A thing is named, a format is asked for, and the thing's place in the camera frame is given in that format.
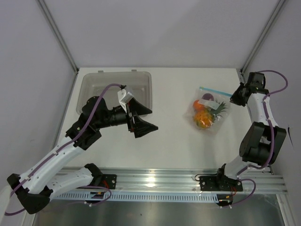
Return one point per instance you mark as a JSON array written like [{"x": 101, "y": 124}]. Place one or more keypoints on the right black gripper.
[{"x": 233, "y": 98}]

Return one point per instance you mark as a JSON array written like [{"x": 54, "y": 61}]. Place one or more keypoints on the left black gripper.
[{"x": 142, "y": 128}]

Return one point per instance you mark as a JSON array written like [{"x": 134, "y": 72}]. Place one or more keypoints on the clear zip top bag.
[{"x": 219, "y": 96}]

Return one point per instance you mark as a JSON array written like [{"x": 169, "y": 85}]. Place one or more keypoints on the purple red onion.
[{"x": 208, "y": 96}]

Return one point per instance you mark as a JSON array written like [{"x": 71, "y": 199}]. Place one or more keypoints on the orange toy pineapple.
[{"x": 206, "y": 118}]

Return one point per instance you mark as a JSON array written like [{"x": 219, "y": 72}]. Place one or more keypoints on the small orange pumpkin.
[{"x": 197, "y": 106}]

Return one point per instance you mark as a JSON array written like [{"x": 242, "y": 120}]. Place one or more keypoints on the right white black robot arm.
[{"x": 263, "y": 141}]

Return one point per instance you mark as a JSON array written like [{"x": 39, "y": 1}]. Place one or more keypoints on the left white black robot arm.
[{"x": 39, "y": 185}]

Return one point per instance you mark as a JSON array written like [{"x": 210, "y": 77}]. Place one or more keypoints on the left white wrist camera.
[{"x": 124, "y": 96}]

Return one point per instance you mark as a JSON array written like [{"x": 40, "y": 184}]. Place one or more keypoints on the aluminium mounting rail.
[{"x": 183, "y": 180}]

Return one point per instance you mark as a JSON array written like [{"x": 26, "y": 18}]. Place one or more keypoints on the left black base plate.
[{"x": 106, "y": 180}]

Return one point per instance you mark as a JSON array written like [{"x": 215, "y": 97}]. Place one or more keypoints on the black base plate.
[
  {"x": 211, "y": 184},
  {"x": 106, "y": 180}
]

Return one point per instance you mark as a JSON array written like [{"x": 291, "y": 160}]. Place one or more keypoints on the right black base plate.
[{"x": 211, "y": 184}]

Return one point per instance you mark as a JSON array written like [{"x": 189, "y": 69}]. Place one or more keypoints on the slotted white cable duct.
[{"x": 138, "y": 196}]

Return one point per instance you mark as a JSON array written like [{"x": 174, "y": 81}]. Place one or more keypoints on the right aluminium frame post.
[{"x": 272, "y": 19}]

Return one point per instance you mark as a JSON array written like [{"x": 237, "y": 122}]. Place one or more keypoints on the aluminium frame post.
[
  {"x": 272, "y": 19},
  {"x": 56, "y": 32}
]

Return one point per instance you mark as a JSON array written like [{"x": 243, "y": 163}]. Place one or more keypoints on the left aluminium frame post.
[{"x": 56, "y": 32}]

